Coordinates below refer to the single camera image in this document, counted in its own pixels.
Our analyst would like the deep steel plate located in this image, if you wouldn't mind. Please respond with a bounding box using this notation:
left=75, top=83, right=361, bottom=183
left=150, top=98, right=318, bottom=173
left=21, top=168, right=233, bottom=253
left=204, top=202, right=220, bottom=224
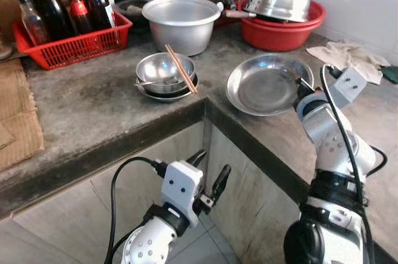
left=225, top=53, right=315, bottom=117

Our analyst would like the beige cloth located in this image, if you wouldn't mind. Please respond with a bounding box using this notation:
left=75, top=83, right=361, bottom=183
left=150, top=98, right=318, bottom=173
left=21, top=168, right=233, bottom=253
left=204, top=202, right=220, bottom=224
left=305, top=40, right=392, bottom=85

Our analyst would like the red plastic basin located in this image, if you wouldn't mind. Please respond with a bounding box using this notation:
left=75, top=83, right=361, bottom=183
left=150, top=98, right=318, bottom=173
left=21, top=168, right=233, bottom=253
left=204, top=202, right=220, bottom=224
left=238, top=0, right=326, bottom=52

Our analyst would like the green scouring pad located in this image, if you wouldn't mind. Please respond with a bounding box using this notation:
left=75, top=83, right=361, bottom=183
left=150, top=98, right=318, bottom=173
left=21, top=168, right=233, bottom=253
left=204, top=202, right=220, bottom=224
left=379, top=65, right=398, bottom=85

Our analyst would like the large inverted steel bowl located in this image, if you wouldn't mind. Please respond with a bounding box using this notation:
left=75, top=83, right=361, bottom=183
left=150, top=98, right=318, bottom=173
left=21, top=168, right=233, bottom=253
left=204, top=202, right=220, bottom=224
left=243, top=0, right=311, bottom=23

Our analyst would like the wooden chopstick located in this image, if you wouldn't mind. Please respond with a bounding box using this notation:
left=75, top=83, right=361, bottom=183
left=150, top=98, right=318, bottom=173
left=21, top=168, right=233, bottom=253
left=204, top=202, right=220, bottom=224
left=164, top=44, right=196, bottom=95
left=168, top=43, right=199, bottom=94

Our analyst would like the short steel spoon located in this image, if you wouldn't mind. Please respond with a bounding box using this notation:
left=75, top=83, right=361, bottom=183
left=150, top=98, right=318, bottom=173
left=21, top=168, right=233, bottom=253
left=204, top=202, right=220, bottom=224
left=133, top=78, right=164, bottom=88

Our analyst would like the aluminium cooking pot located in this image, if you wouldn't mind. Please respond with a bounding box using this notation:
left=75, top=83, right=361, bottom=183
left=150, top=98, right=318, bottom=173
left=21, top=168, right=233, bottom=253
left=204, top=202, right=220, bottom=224
left=141, top=0, right=223, bottom=57

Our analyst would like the red basket holding bottles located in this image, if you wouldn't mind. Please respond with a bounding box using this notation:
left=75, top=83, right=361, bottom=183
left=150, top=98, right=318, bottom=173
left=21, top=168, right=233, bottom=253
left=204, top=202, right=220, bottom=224
left=12, top=11, right=134, bottom=71

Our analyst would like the black pan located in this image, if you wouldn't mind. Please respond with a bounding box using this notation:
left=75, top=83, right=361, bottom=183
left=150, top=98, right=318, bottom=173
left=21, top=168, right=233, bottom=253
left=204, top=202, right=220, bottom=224
left=114, top=0, right=154, bottom=20

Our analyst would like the woven straw mat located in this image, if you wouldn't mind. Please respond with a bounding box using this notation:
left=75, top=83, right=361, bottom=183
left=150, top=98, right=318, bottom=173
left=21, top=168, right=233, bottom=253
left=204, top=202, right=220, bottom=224
left=0, top=58, right=45, bottom=173

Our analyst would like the red capped sauce bottle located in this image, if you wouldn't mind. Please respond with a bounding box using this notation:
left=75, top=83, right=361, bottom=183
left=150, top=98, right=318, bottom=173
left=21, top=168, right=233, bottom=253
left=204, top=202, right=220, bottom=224
left=61, top=0, right=95, bottom=36

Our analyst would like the tall plain dark bottle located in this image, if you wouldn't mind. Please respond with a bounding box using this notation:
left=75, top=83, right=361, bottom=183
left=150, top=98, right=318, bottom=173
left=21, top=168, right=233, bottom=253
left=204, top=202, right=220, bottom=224
left=28, top=0, right=74, bottom=42

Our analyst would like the clear bottle with black top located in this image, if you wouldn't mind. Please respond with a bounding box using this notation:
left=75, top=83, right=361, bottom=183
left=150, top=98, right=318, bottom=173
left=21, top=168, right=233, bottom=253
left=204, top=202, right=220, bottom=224
left=6, top=0, right=49, bottom=45

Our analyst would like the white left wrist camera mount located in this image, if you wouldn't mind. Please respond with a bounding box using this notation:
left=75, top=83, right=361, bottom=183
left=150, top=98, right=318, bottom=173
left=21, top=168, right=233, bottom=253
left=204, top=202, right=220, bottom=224
left=160, top=160, right=205, bottom=227

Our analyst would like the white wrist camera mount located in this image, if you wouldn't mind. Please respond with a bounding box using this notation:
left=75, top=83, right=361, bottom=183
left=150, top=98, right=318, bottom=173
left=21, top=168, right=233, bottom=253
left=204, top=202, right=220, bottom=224
left=330, top=66, right=368, bottom=110
left=160, top=160, right=205, bottom=227

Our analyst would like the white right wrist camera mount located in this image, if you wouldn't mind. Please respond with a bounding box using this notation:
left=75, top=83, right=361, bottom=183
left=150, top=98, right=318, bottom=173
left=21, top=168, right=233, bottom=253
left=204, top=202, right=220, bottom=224
left=330, top=66, right=368, bottom=110

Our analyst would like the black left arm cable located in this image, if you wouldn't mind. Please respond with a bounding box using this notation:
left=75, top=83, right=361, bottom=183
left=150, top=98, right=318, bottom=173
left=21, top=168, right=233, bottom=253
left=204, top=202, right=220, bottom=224
left=108, top=156, right=169, bottom=264

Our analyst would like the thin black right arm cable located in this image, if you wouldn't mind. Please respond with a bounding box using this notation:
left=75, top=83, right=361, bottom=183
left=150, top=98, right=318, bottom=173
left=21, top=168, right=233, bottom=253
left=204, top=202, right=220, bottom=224
left=366, top=145, right=389, bottom=179

